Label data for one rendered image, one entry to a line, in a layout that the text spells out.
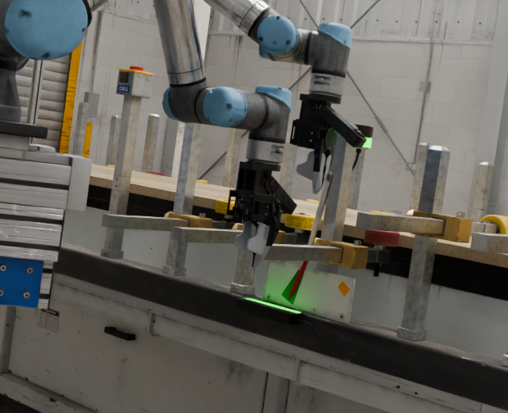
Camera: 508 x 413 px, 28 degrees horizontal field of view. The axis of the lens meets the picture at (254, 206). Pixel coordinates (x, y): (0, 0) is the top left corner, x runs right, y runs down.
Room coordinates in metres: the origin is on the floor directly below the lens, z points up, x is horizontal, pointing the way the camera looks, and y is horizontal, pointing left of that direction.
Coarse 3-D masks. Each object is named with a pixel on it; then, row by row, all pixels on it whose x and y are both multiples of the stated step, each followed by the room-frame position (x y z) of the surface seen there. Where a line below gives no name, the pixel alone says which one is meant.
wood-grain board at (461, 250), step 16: (96, 176) 3.21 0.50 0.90; (112, 176) 3.38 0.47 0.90; (144, 176) 3.76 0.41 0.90; (160, 176) 3.98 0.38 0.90; (144, 192) 3.04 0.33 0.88; (160, 192) 2.99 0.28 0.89; (208, 192) 3.22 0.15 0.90; (224, 192) 3.38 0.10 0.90; (304, 208) 3.03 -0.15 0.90; (320, 224) 2.57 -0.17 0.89; (352, 224) 2.57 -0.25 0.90; (400, 240) 2.41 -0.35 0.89; (464, 256) 2.29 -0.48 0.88; (480, 256) 2.26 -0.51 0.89; (496, 256) 2.23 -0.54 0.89
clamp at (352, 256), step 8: (320, 240) 2.31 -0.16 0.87; (344, 248) 2.26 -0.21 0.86; (352, 248) 2.25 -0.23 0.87; (360, 248) 2.26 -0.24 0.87; (368, 248) 2.28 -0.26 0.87; (344, 256) 2.26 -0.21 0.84; (352, 256) 2.25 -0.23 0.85; (360, 256) 2.26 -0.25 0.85; (336, 264) 2.28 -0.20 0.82; (344, 264) 2.26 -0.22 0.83; (352, 264) 2.24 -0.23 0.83; (360, 264) 2.26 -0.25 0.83
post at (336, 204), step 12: (336, 144) 2.32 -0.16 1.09; (348, 144) 2.30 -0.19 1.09; (336, 156) 2.31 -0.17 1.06; (348, 156) 2.31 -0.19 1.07; (336, 168) 2.31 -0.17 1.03; (348, 168) 2.31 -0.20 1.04; (336, 180) 2.31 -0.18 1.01; (348, 180) 2.32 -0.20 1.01; (336, 192) 2.30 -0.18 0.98; (348, 192) 2.32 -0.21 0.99; (336, 204) 2.30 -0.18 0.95; (324, 216) 2.32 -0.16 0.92; (336, 216) 2.30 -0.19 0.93; (324, 228) 2.32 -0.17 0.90; (336, 228) 2.30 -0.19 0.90; (336, 240) 2.31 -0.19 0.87; (324, 264) 2.31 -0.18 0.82
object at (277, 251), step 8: (272, 248) 2.10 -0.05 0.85; (280, 248) 2.12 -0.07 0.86; (288, 248) 2.14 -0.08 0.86; (296, 248) 2.15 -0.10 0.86; (304, 248) 2.17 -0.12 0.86; (312, 248) 2.19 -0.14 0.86; (320, 248) 2.21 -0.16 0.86; (328, 248) 2.23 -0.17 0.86; (336, 248) 2.25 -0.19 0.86; (376, 248) 2.38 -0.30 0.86; (272, 256) 2.10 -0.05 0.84; (280, 256) 2.12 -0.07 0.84; (288, 256) 2.14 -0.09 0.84; (296, 256) 2.16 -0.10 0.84; (304, 256) 2.17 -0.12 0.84; (312, 256) 2.19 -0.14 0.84; (320, 256) 2.22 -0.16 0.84; (328, 256) 2.23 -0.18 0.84; (336, 256) 2.25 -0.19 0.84; (368, 256) 2.34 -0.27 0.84; (376, 256) 2.36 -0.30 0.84; (384, 256) 2.38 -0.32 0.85
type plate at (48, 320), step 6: (42, 312) 3.42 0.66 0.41; (48, 312) 3.40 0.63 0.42; (54, 312) 3.38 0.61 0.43; (60, 312) 3.36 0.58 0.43; (42, 318) 3.42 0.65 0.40; (48, 318) 3.39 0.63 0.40; (54, 318) 3.37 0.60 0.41; (42, 324) 3.42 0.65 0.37; (48, 324) 3.39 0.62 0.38; (54, 324) 3.37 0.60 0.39; (54, 330) 3.37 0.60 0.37
